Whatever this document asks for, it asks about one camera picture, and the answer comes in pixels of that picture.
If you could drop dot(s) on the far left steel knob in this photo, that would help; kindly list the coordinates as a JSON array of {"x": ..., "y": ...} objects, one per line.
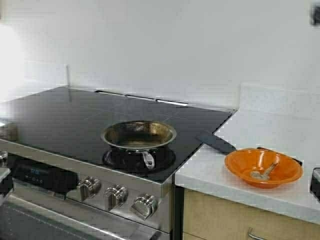
[{"x": 3, "y": 159}]

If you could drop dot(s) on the left steel stove knob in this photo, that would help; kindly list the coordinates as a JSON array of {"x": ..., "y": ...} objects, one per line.
[{"x": 88, "y": 188}]

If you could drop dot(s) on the black spatula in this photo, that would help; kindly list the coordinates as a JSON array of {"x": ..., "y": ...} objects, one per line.
[{"x": 216, "y": 143}]

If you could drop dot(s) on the middle steel stove knob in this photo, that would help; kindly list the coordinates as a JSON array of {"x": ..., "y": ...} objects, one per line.
[{"x": 115, "y": 197}]

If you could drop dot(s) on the steel frying pan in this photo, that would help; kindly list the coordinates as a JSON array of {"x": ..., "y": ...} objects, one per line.
[{"x": 139, "y": 136}]

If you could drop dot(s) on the steel drawer handle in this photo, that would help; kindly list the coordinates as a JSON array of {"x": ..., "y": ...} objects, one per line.
[{"x": 251, "y": 235}]

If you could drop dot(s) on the steel stove knob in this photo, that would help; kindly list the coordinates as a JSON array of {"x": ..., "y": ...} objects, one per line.
[
  {"x": 88, "y": 188},
  {"x": 115, "y": 197},
  {"x": 144, "y": 206}
]

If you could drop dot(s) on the stainless steel kitchen stove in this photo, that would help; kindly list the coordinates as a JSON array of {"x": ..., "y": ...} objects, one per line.
[{"x": 53, "y": 140}]

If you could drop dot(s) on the wooden base cabinet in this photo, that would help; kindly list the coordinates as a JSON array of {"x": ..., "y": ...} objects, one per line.
[{"x": 208, "y": 217}]

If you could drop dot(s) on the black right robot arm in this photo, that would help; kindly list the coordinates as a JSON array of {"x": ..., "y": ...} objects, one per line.
[{"x": 315, "y": 15}]

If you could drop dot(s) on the right steel stove knob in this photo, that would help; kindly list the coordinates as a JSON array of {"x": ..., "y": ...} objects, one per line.
[{"x": 144, "y": 206}]

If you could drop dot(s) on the black device at right edge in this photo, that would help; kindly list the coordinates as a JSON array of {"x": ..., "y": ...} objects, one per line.
[{"x": 315, "y": 183}]

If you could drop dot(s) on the orange plastic bowl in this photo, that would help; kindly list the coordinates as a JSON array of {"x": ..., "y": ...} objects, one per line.
[{"x": 263, "y": 168}]

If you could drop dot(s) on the raw grey shrimp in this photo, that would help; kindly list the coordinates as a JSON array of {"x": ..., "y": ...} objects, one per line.
[{"x": 264, "y": 175}]

